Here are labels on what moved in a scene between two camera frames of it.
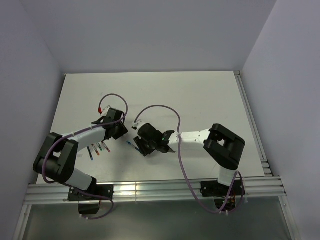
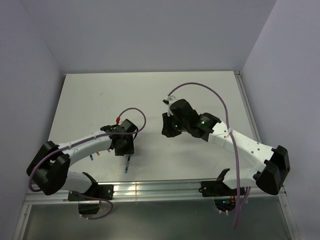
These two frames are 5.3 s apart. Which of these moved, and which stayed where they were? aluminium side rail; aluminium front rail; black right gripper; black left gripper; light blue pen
Moved: black right gripper; black left gripper; light blue pen
Stayed: aluminium front rail; aluminium side rail
